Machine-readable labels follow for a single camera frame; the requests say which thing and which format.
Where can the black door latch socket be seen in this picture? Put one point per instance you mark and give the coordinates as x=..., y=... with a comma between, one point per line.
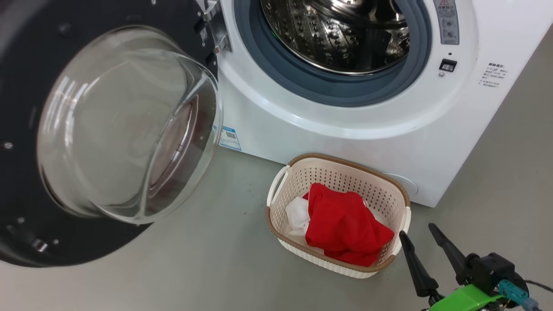
x=448, y=65

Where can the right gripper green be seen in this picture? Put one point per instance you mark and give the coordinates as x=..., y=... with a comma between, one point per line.
x=466, y=300

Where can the metal door hinge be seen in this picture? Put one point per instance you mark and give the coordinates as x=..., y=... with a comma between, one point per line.
x=214, y=32

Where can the cream perforated laundry basket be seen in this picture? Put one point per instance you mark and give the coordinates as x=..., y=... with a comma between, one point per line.
x=341, y=172

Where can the white front-load washing machine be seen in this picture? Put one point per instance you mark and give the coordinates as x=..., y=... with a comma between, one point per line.
x=389, y=138

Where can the round white filter cover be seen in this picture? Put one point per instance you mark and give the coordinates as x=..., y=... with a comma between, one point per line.
x=406, y=183

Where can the white cloth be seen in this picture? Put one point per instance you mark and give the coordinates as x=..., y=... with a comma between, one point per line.
x=298, y=214

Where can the steel perforated washer drum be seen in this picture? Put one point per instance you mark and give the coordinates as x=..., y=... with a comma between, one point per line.
x=328, y=39

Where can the grey rubber door gasket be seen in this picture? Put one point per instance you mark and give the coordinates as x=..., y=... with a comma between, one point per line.
x=276, y=73

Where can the grey warning sticker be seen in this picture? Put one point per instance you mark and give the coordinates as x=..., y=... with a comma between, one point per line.
x=447, y=23

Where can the dark round glass washer door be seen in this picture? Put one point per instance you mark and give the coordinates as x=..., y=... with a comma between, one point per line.
x=26, y=207

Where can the red garment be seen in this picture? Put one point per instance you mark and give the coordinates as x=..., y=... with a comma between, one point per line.
x=345, y=224

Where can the blue energy label sticker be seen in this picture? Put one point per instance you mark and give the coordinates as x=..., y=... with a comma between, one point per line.
x=230, y=138

